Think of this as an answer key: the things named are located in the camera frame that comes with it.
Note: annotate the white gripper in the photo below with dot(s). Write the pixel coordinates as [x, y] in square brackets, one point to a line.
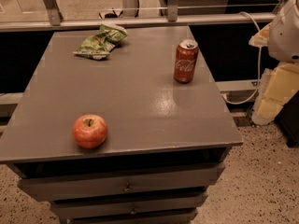
[286, 34]

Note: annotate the red coke can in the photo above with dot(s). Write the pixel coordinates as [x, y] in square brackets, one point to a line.
[186, 58]

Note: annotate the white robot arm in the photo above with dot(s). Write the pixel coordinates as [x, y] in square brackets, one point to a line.
[283, 42]

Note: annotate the green jalapeno chip bag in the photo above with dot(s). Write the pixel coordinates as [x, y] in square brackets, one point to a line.
[99, 46]

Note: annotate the middle drawer with knob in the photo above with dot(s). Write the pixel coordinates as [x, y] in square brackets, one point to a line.
[131, 206]

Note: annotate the drawer with knob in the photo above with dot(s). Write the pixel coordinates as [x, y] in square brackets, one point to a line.
[131, 206]
[130, 181]

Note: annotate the red apple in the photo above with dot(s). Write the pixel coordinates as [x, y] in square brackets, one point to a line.
[89, 131]

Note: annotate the bottom drawer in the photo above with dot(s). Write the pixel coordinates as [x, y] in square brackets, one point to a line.
[180, 216]

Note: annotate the top drawer with knob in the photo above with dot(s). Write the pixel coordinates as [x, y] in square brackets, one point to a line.
[130, 181]

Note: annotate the metal railing frame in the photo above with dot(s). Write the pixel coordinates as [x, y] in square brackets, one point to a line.
[35, 15]

